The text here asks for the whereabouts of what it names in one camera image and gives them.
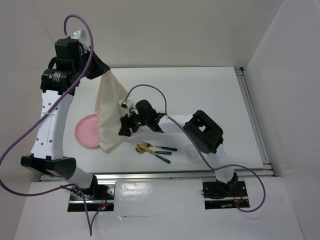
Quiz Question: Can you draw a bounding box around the pink plate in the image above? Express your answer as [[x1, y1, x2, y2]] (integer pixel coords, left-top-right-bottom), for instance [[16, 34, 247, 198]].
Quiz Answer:
[[74, 114, 100, 149]]

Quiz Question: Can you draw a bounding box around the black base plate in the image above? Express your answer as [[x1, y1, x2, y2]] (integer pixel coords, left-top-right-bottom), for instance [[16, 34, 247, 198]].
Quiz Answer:
[[67, 183, 115, 213], [201, 181, 250, 210]]

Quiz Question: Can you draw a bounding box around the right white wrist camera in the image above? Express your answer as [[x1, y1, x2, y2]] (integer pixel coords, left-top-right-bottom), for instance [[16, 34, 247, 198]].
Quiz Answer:
[[120, 99, 136, 117]]

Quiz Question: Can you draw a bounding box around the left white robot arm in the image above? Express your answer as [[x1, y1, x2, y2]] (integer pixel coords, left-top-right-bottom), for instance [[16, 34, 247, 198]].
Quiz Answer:
[[20, 36, 110, 200]]

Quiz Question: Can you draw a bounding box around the cream cloth placemat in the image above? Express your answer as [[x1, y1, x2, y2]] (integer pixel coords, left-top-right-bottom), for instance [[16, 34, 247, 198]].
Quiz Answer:
[[95, 70, 128, 154]]

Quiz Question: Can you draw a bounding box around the gold knife green handle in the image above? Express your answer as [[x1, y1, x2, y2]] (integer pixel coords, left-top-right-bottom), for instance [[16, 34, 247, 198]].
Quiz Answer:
[[136, 144, 171, 164]]

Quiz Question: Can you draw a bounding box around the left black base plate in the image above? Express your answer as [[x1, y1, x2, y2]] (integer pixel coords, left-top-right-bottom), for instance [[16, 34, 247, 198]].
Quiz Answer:
[[67, 183, 115, 213]]

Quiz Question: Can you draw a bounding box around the clear drinking glass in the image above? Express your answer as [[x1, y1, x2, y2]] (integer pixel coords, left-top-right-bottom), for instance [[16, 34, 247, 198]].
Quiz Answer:
[[185, 144, 201, 164]]

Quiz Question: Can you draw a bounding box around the gold fork green handle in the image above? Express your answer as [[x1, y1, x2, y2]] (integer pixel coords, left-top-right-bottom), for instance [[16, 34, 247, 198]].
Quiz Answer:
[[141, 141, 178, 152]]

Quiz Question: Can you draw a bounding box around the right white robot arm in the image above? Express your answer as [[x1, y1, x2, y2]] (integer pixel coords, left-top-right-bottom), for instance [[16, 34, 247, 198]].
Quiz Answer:
[[118, 99, 238, 196]]

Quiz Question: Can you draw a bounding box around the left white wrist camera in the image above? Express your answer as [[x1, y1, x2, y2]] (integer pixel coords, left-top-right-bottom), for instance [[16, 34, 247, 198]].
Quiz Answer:
[[70, 28, 90, 54]]

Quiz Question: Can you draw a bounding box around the front aluminium rail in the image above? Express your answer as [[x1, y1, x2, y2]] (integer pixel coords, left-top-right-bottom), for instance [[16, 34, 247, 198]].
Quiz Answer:
[[39, 169, 276, 182]]

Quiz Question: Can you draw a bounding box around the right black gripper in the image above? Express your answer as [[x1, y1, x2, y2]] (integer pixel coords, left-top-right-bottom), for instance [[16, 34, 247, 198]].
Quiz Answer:
[[118, 108, 150, 137]]

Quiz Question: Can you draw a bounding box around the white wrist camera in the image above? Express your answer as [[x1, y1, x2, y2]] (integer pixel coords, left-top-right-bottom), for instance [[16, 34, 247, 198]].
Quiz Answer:
[[70, 28, 90, 54], [120, 99, 136, 117]]

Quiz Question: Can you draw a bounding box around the gold spoon green handle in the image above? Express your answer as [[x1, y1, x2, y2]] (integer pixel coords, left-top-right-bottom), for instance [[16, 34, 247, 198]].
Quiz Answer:
[[135, 146, 172, 155]]

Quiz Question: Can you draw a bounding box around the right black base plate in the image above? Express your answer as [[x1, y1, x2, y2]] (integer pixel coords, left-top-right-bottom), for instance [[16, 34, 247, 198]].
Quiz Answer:
[[201, 181, 250, 210]]

